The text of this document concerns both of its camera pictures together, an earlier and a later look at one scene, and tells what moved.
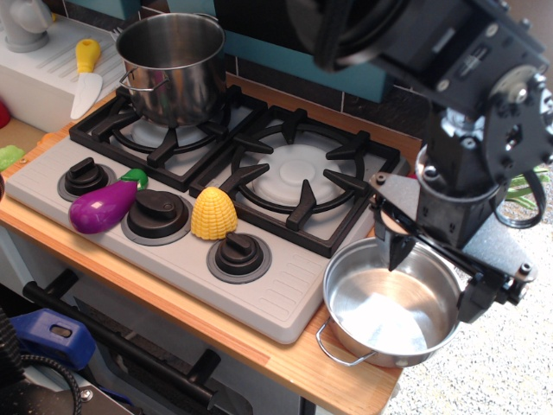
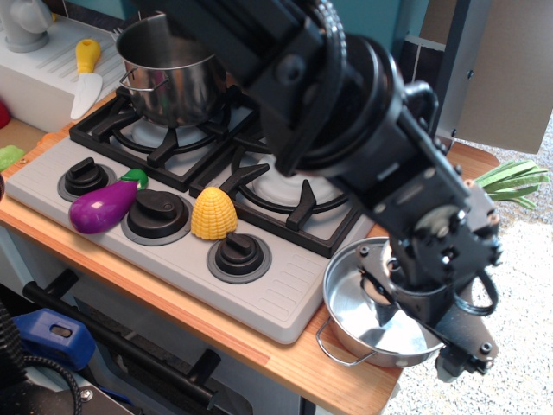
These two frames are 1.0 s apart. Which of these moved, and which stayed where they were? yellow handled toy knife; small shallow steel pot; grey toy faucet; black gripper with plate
Moved: black gripper with plate
Stayed: small shallow steel pot; yellow handled toy knife; grey toy faucet
